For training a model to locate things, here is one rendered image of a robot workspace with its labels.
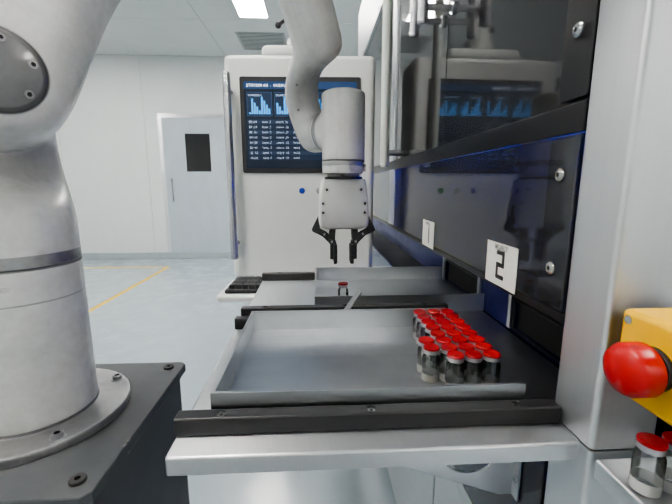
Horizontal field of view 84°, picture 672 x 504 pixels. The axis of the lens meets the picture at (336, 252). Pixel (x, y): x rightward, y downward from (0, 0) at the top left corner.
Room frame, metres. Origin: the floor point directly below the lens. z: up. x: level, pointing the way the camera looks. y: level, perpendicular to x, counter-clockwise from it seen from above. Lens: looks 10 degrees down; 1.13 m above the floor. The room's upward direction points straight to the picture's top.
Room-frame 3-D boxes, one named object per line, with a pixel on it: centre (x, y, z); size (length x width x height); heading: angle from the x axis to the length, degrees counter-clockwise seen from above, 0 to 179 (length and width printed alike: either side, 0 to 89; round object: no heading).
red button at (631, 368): (0.26, -0.23, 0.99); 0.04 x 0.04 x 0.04; 3
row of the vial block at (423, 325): (0.50, -0.14, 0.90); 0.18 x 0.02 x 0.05; 3
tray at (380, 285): (0.84, -0.12, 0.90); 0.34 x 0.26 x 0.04; 93
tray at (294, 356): (0.50, -0.03, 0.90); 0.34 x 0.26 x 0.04; 93
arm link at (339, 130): (0.76, -0.01, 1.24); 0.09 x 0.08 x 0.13; 44
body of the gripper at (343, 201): (0.76, -0.01, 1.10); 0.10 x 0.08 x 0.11; 93
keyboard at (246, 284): (1.17, 0.14, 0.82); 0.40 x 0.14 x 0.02; 91
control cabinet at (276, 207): (1.40, 0.12, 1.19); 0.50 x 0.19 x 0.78; 91
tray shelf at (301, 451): (0.67, -0.06, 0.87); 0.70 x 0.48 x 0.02; 3
